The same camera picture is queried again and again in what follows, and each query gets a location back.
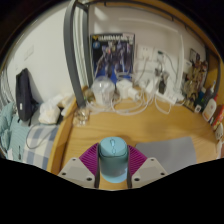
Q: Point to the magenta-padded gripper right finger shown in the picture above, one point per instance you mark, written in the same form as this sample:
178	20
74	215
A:
150	171

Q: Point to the white power strip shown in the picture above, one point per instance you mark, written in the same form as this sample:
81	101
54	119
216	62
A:
168	97

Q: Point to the blue checked bedding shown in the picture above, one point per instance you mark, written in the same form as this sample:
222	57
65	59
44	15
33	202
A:
36	143

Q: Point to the grey metal frame post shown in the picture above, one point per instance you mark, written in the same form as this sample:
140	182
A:
71	56

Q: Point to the white pump lotion bottle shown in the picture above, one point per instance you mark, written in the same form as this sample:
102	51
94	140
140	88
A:
210	110

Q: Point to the red snack can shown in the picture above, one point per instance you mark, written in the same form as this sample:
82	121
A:
219	115

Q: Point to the grey mouse pad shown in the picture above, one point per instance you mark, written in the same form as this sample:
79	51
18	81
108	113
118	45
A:
173	153

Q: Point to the white mug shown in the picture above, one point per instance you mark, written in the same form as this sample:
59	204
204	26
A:
219	131

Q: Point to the black power adapter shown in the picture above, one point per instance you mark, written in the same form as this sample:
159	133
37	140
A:
162	87

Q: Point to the white charger block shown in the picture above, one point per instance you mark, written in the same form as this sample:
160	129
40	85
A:
124	87

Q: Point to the clear crumpled wrapper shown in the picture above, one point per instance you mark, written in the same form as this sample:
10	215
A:
81	117

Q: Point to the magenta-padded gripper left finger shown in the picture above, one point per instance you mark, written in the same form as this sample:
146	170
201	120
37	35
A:
75	171

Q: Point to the white plastic bag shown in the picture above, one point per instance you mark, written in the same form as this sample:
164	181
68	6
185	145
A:
50	113

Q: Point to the robot model kit box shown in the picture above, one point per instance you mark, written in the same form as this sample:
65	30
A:
113	56

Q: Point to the white wall socket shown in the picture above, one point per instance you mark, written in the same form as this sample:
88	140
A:
145	53

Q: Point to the light blue computer mouse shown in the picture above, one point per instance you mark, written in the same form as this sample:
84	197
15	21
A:
113	160

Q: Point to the blue bottle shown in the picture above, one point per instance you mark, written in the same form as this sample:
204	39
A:
200	98

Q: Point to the clear lidded plastic container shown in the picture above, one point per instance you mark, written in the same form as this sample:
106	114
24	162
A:
103	91

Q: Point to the black bag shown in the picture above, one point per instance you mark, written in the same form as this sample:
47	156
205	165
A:
25	96

